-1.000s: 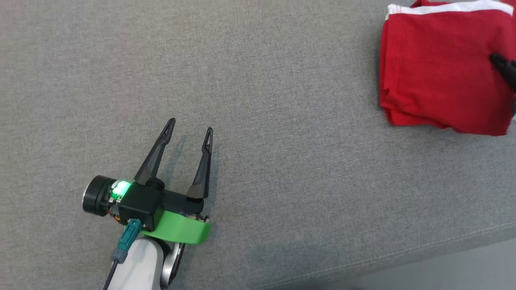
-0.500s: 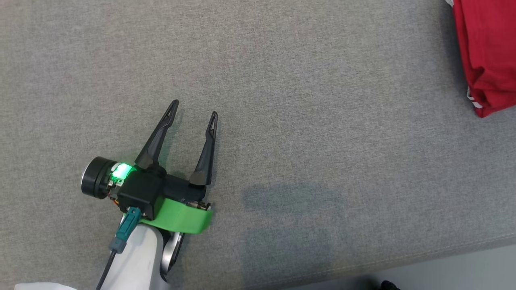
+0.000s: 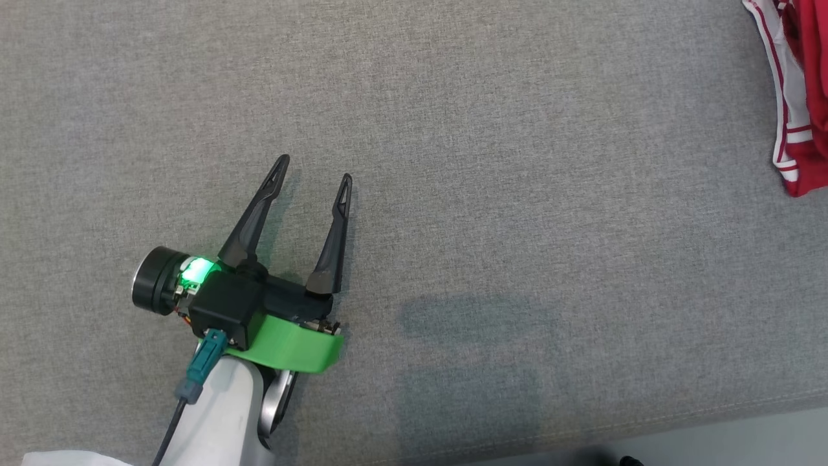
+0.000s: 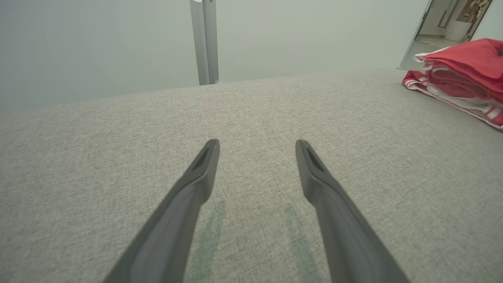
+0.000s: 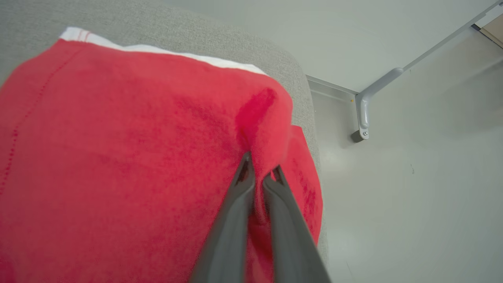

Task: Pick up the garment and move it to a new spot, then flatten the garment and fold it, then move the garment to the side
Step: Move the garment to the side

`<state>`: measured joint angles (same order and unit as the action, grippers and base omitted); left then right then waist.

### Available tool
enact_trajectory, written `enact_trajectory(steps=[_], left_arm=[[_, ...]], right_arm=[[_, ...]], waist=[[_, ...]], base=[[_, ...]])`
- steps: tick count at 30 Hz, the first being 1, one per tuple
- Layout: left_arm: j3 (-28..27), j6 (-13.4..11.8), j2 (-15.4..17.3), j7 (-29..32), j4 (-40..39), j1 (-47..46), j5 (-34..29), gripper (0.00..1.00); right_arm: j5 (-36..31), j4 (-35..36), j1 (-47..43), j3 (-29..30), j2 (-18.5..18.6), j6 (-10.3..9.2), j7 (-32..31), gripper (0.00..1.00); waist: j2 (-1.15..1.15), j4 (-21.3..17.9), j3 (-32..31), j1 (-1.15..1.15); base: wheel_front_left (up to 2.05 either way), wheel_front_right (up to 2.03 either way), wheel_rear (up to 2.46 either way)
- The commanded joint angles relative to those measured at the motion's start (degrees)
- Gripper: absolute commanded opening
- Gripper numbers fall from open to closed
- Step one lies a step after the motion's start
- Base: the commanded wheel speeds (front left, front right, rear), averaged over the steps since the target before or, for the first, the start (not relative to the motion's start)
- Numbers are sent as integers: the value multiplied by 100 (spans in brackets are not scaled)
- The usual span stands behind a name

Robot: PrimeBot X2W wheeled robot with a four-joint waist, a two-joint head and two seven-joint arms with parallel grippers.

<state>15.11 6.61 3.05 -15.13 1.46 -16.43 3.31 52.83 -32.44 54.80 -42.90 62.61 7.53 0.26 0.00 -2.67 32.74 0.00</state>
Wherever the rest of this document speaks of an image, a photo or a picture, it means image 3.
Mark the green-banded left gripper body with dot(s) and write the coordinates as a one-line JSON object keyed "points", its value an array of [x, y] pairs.
{"points": [[291, 336]]}

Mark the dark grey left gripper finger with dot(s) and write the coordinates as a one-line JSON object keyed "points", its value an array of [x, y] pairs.
{"points": [[331, 246], [252, 220]]}

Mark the red basketball jersey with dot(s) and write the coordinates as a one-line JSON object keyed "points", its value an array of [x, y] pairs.
{"points": [[808, 97]]}

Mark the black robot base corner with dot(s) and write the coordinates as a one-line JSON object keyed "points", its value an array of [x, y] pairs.
{"points": [[629, 461]]}

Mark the grey fabric sofa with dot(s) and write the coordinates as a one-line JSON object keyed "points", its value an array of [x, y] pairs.
{"points": [[517, 259]]}

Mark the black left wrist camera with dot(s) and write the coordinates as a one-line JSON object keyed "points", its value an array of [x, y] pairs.
{"points": [[226, 310]]}

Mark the teal left camera connector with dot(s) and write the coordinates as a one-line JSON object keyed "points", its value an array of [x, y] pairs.
{"points": [[204, 362]]}

